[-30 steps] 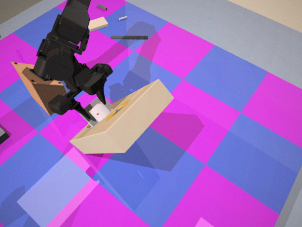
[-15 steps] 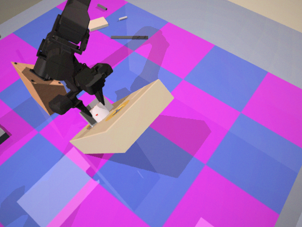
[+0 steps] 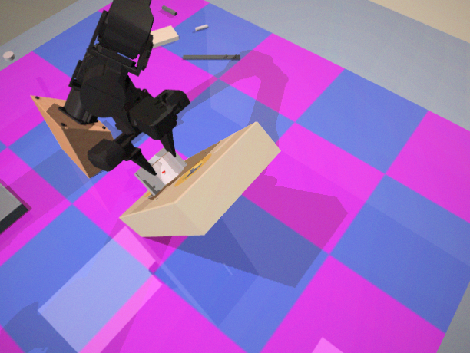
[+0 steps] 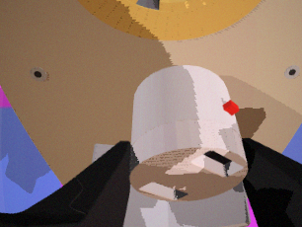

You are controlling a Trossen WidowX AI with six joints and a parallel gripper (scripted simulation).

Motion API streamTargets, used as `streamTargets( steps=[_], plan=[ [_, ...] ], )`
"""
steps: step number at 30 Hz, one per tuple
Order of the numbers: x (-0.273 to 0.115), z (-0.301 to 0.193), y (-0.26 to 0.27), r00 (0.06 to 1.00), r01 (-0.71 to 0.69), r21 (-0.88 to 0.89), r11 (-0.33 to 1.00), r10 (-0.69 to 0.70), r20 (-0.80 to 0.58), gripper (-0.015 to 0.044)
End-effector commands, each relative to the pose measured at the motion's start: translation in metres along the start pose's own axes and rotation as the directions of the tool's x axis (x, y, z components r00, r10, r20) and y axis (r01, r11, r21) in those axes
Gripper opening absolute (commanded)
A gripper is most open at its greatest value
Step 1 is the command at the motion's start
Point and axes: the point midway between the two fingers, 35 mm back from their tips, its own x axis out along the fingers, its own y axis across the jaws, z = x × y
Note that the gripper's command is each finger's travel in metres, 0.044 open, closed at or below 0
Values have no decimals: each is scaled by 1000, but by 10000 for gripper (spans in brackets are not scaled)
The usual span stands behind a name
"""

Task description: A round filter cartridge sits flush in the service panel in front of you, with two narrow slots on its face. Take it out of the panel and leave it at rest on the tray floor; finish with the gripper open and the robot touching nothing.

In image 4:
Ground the beige rectangular block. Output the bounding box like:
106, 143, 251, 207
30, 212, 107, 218
0, 0, 302, 185

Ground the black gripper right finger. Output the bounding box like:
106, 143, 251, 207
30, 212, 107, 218
242, 138, 302, 227

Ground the white cylinder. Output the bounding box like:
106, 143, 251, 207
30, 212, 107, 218
128, 65, 248, 201

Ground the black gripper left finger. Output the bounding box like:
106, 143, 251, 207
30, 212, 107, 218
0, 141, 131, 227

